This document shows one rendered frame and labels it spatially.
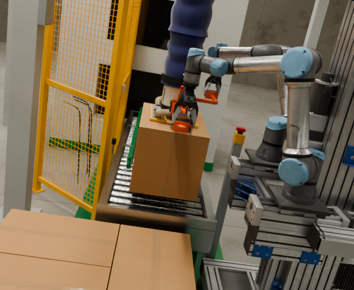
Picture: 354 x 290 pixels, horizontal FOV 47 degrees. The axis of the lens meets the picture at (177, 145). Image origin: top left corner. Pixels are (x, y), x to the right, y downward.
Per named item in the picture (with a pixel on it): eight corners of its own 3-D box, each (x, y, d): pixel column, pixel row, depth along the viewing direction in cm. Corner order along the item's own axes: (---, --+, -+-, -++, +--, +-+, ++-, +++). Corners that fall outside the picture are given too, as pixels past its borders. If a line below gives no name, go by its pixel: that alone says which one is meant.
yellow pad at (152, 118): (149, 107, 267) (151, 100, 266) (164, 110, 268) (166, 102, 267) (149, 121, 235) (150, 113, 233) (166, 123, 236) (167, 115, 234)
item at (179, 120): (172, 125, 196) (173, 115, 195) (187, 128, 197) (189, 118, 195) (172, 130, 188) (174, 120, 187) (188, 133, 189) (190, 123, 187)
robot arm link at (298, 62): (317, 182, 167) (322, 46, 157) (305, 190, 155) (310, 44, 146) (289, 178, 174) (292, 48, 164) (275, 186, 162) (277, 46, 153)
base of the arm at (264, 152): (277, 155, 234) (282, 138, 231) (285, 164, 219) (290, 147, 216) (252, 151, 232) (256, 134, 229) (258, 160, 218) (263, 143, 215)
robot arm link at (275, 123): (257, 137, 223) (264, 114, 219) (273, 136, 232) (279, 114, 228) (274, 145, 215) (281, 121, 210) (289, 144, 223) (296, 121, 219)
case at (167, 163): (135, 156, 290) (143, 102, 278) (189, 164, 294) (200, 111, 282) (129, 191, 234) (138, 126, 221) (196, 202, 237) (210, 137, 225)
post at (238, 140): (205, 252, 313) (234, 131, 282) (214, 254, 313) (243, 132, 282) (206, 258, 306) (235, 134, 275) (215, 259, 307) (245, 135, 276)
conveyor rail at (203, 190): (184, 134, 461) (187, 118, 455) (188, 135, 462) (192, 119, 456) (201, 248, 243) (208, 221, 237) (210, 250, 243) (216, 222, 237)
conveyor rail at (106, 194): (127, 125, 456) (130, 109, 450) (132, 125, 456) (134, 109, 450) (92, 233, 237) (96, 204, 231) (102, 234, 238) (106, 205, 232)
